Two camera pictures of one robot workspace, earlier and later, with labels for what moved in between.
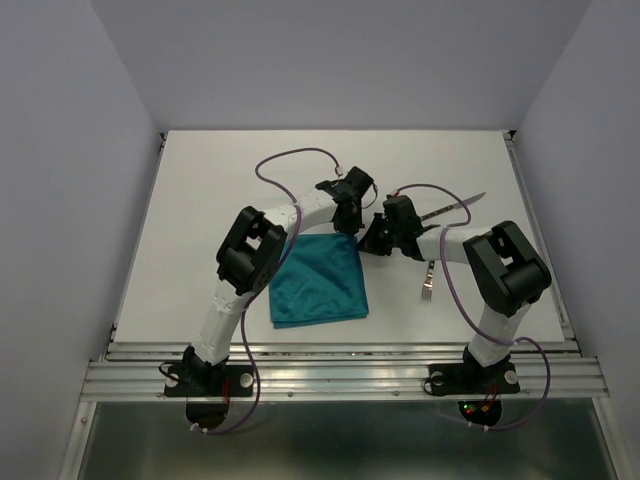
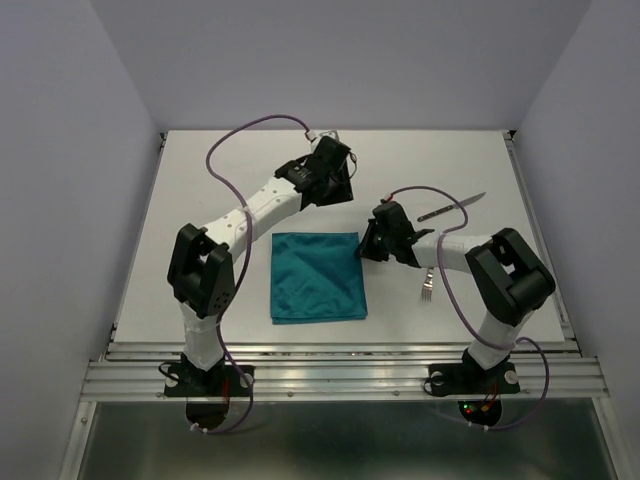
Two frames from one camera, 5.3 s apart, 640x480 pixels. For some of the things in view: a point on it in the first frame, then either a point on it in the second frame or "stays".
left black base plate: x=231 y=381 stays
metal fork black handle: x=428 y=285 stays
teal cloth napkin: x=318 y=278 stays
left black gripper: x=354 y=226 → x=342 y=193
